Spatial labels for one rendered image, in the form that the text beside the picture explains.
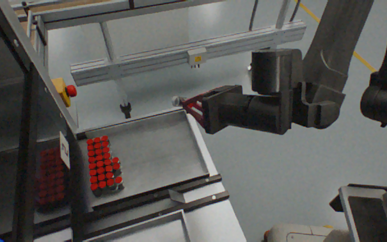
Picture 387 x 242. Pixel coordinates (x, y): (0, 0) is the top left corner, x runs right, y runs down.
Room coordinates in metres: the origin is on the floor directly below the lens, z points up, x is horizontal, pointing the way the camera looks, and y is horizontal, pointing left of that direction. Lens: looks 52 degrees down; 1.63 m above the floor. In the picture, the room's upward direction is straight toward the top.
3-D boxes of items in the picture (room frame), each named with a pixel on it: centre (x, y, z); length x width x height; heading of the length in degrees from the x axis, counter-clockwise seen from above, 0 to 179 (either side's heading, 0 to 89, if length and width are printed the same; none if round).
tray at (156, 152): (0.45, 0.14, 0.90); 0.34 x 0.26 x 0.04; 107
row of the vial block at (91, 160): (0.41, 0.29, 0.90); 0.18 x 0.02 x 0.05; 17
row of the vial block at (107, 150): (0.42, 0.25, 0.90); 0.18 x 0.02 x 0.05; 17
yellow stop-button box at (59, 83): (0.62, 0.44, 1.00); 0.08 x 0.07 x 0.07; 108
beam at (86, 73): (1.51, -0.04, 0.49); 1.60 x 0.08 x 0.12; 108
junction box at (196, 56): (1.45, -0.04, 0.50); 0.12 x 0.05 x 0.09; 108
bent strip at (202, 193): (0.32, -0.01, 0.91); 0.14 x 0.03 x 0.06; 107
